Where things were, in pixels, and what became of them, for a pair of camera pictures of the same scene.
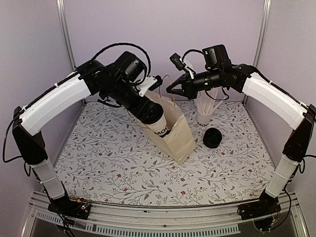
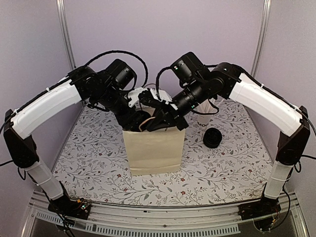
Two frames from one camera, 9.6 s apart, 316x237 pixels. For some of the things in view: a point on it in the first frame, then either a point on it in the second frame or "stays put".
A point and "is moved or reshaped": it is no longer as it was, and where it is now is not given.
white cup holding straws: x=204 y=119 stays put
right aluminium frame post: x=262 y=38 stays put
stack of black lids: x=212 y=137 stays put
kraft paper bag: x=179 y=143 is moved or reshaped
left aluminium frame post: x=62 y=10 stays put
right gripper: x=188 y=90 → x=171 y=118
